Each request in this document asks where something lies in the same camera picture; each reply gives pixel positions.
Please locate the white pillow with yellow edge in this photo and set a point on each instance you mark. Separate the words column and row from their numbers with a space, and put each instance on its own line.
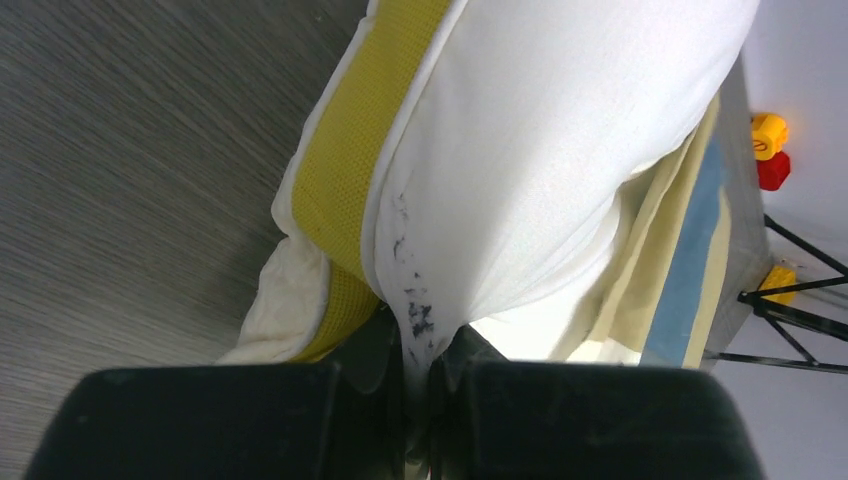
column 480, row 163

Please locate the red block toy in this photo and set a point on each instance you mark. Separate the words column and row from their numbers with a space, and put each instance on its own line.
column 773, row 172

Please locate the yellow block toy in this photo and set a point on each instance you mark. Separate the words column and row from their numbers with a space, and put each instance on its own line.
column 769, row 133

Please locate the black tripod stand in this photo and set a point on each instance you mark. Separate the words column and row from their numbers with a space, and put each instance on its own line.
column 771, row 302

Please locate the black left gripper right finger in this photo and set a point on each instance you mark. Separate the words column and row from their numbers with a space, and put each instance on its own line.
column 501, row 419

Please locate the blue tan white checked pillowcase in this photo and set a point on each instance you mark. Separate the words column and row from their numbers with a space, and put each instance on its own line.
column 697, row 242

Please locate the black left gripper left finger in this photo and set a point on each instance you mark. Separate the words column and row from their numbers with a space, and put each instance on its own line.
column 337, row 418

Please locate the yellow box by tripod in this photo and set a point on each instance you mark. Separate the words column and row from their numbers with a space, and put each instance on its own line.
column 779, row 277

